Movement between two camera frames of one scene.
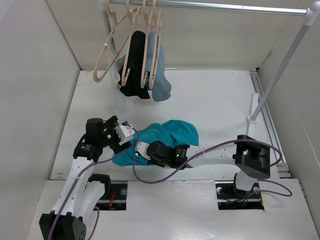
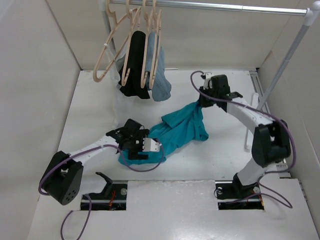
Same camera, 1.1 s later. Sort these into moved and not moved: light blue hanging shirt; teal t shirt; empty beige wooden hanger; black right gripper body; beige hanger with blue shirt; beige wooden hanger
Moved: teal t shirt; black right gripper body
Not moved: light blue hanging shirt; empty beige wooden hanger; beige wooden hanger; beige hanger with blue shirt
